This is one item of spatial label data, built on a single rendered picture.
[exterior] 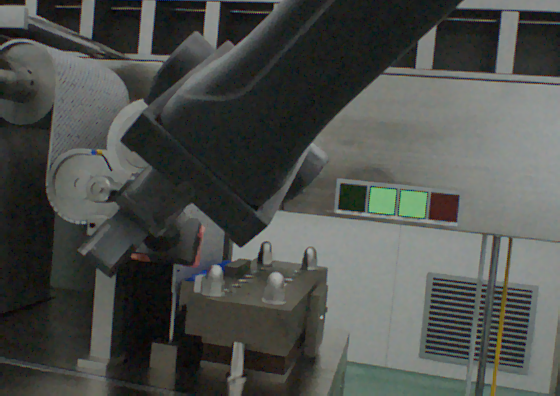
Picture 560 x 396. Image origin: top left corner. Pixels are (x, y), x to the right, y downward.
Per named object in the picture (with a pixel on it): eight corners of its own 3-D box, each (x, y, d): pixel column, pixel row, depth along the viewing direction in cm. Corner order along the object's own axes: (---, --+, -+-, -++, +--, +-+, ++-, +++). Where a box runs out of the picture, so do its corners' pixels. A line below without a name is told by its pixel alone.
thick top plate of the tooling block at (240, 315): (184, 333, 86) (187, 294, 85) (253, 284, 125) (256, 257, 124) (287, 351, 82) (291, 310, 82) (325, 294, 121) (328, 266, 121)
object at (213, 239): (171, 292, 90) (181, 176, 89) (218, 268, 113) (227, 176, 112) (174, 292, 90) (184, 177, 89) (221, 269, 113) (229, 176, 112)
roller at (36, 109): (-15, 121, 98) (-9, 41, 97) (67, 132, 122) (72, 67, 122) (54, 127, 95) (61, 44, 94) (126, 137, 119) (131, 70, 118)
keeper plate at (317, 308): (303, 356, 99) (309, 294, 98) (312, 339, 108) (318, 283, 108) (317, 358, 98) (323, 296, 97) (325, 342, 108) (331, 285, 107)
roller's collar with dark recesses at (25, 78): (-21, 96, 91) (-18, 57, 91) (5, 101, 97) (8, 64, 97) (13, 99, 90) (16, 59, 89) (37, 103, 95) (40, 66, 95)
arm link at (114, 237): (191, 216, 69) (138, 168, 68) (128, 289, 66) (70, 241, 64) (175, 224, 81) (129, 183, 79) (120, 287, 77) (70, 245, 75)
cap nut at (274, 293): (259, 302, 85) (262, 272, 85) (265, 296, 89) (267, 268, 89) (282, 305, 84) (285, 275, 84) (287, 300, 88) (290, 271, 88)
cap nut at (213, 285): (197, 294, 86) (200, 265, 86) (205, 289, 90) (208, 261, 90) (220, 297, 86) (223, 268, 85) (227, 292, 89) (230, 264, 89)
